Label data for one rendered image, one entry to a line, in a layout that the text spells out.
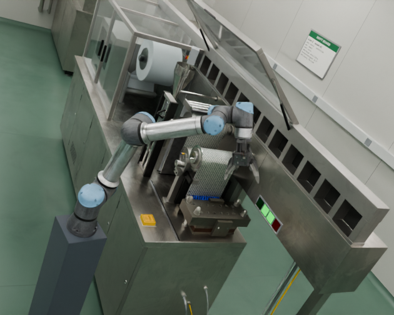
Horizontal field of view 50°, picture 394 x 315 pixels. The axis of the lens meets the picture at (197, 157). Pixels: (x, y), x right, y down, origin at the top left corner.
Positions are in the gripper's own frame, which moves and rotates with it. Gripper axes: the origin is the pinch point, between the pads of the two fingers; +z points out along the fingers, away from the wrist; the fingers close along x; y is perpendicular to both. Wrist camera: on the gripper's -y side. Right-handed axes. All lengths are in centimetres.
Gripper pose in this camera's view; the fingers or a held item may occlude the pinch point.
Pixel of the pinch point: (241, 182)
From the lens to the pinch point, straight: 190.3
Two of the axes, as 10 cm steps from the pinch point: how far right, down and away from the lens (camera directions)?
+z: -0.4, 9.9, 1.5
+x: 9.6, 0.8, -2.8
